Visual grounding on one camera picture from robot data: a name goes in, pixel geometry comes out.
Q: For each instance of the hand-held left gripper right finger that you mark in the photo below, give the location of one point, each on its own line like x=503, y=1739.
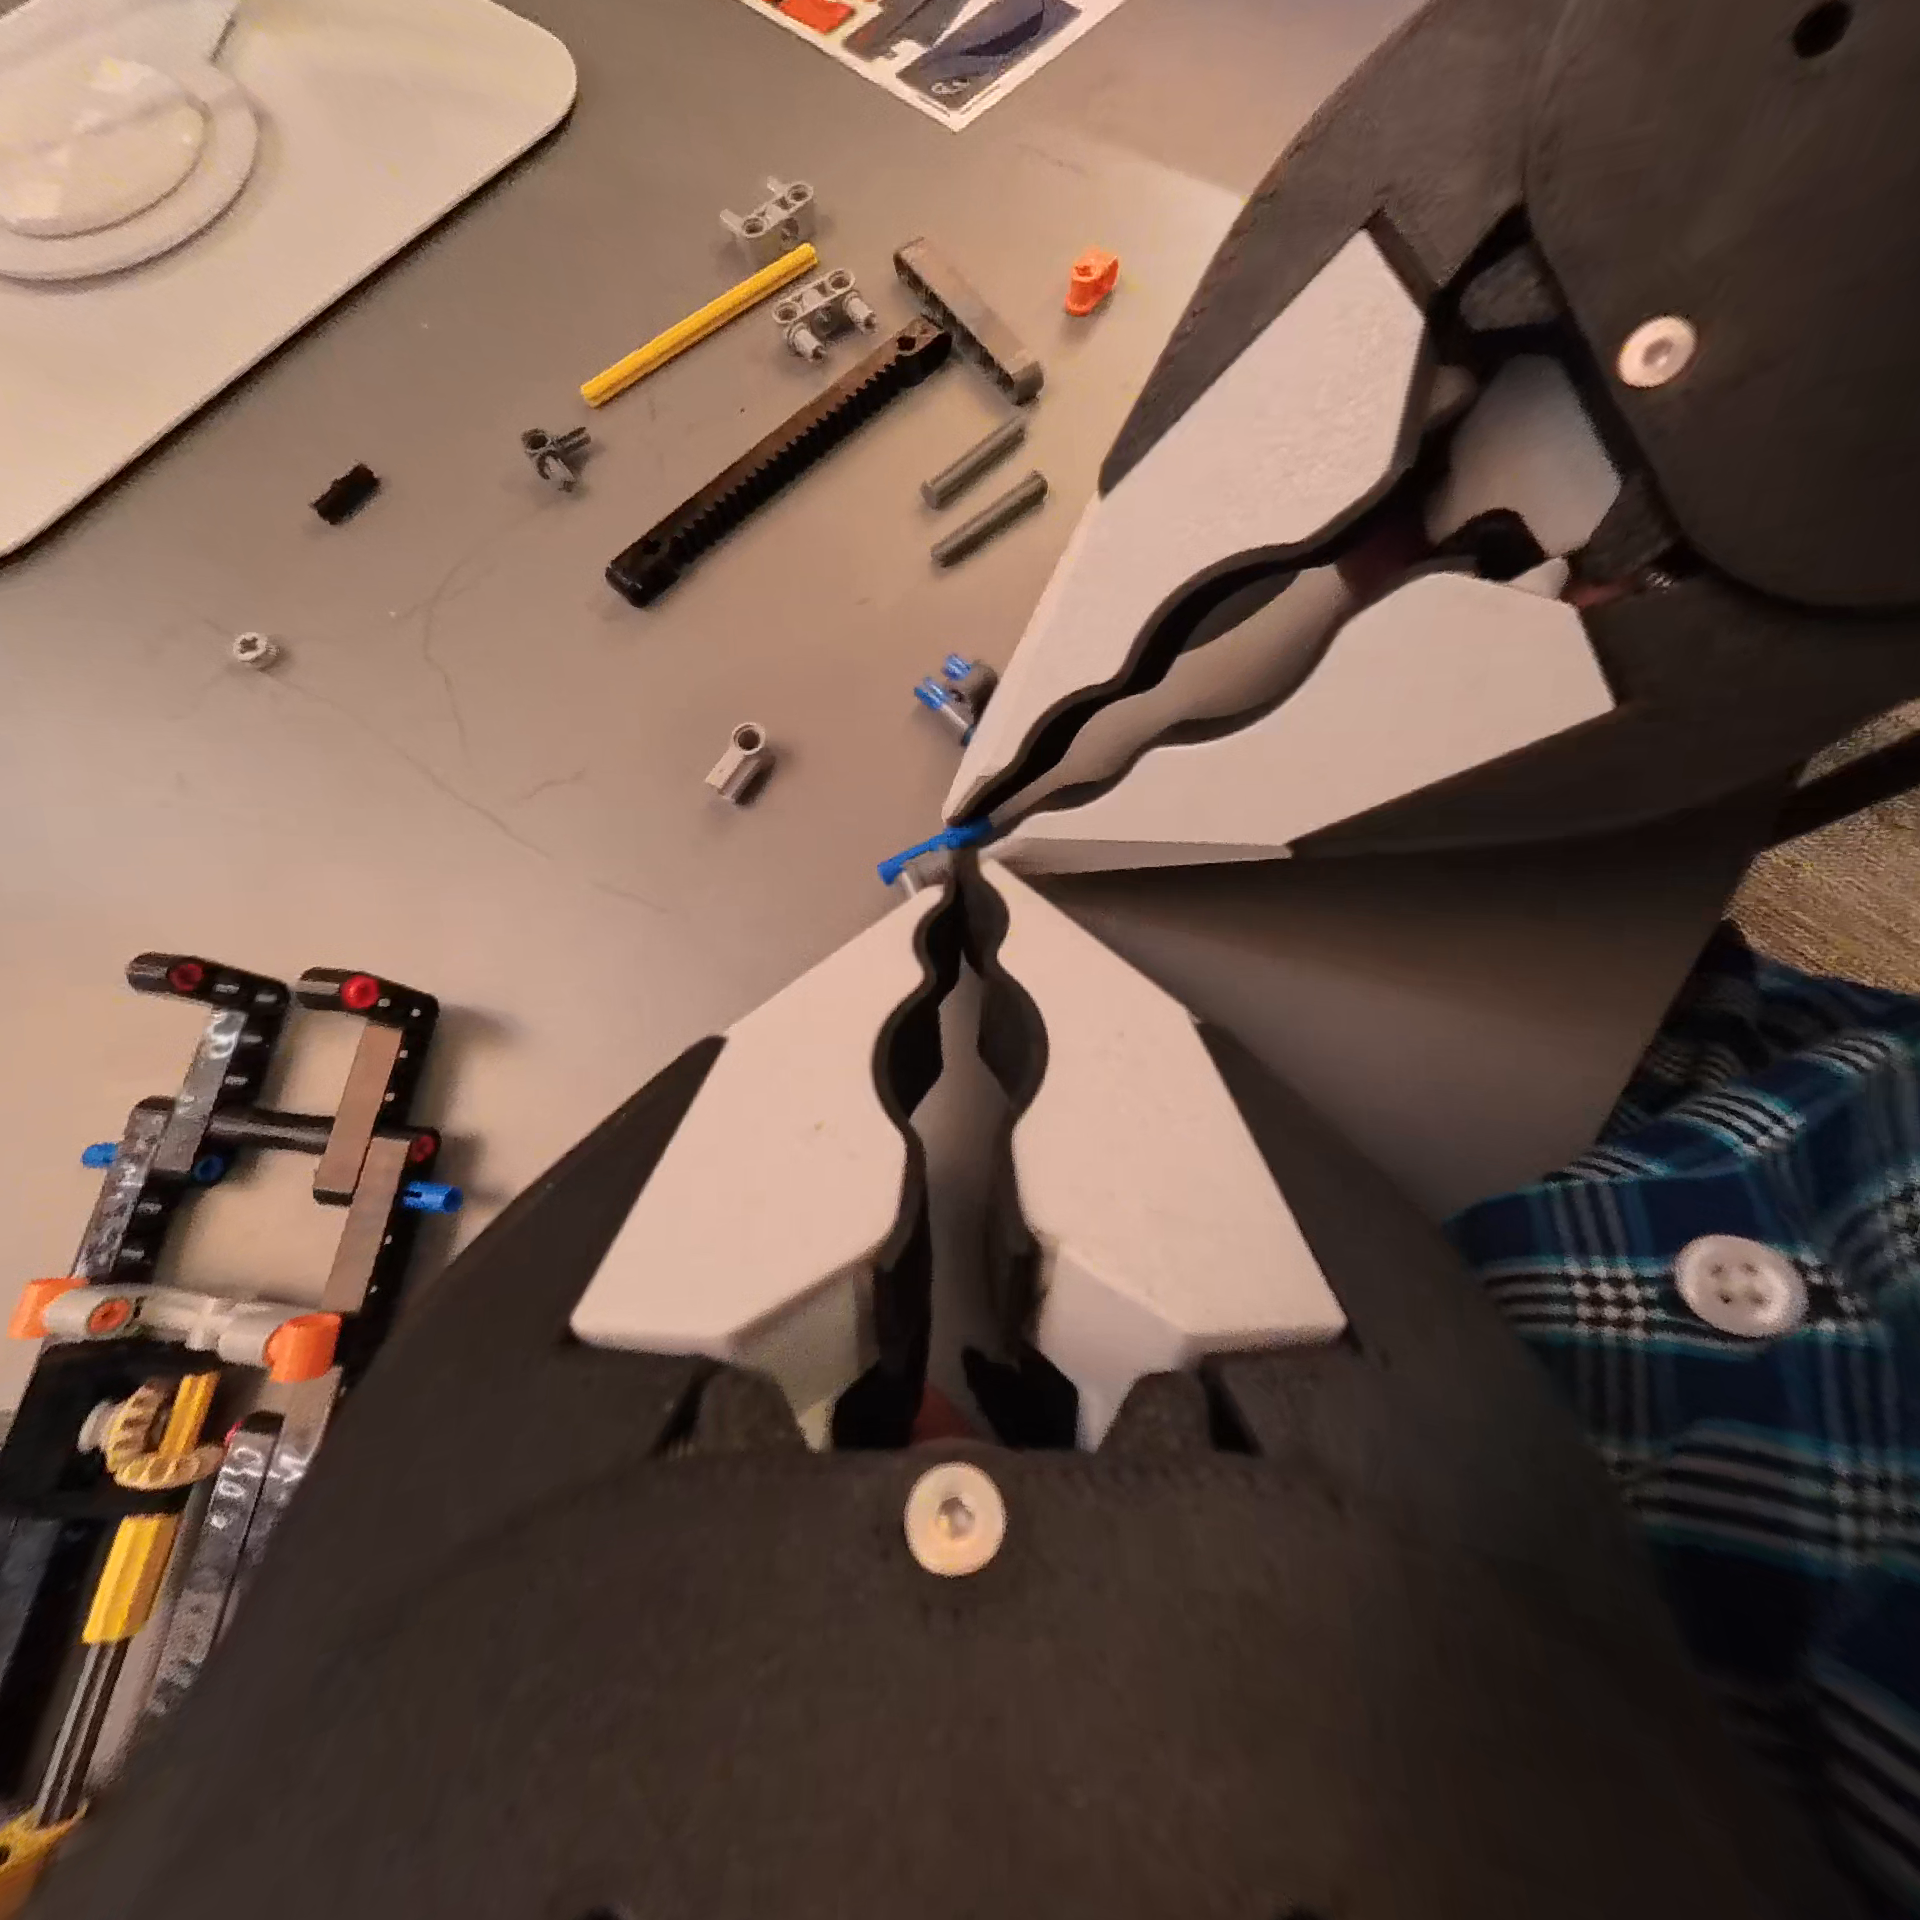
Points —
x=1172, y=1184

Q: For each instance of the dark grey lego connector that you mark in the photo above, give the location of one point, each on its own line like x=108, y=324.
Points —
x=556, y=457

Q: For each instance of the clear round dish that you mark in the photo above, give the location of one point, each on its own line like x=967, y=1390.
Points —
x=90, y=150

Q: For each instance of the small black lego piece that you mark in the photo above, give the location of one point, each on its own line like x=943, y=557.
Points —
x=347, y=494

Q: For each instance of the black lego gear rack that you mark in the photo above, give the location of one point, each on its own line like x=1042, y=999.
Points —
x=780, y=457

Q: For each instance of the white tray with clear lid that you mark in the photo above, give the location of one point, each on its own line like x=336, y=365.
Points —
x=389, y=181

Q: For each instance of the light grey connector with pins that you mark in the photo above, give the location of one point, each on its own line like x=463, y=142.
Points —
x=827, y=316

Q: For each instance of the light grey lego bush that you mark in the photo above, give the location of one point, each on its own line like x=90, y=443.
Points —
x=256, y=649

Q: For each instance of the black lego chassis assembly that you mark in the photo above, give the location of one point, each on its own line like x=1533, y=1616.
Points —
x=143, y=1201

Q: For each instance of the dark grey lego beam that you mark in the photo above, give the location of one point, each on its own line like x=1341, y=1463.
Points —
x=967, y=319

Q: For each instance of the orange lego piece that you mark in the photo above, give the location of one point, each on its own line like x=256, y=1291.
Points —
x=1094, y=283

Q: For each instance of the instruction sheet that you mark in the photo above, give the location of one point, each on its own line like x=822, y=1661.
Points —
x=944, y=45

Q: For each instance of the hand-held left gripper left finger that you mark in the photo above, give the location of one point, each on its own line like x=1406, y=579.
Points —
x=765, y=1171

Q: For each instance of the yellow lego axle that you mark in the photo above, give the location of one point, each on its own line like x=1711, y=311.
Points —
x=698, y=327

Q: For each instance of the person's plaid shirt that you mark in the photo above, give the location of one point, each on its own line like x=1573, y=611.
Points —
x=1725, y=1501

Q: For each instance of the light grey lego connector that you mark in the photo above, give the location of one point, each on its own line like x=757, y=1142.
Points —
x=740, y=763
x=770, y=214

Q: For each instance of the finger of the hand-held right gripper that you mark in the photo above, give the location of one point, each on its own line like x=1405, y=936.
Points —
x=1424, y=720
x=1244, y=436

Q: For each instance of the dark grey lego axle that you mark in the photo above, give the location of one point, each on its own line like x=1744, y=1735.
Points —
x=975, y=457
x=991, y=520

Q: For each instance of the blue lego pin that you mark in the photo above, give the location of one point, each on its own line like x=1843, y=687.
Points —
x=922, y=855

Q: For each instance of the grey connector with blue pins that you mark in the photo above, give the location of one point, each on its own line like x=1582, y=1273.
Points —
x=960, y=703

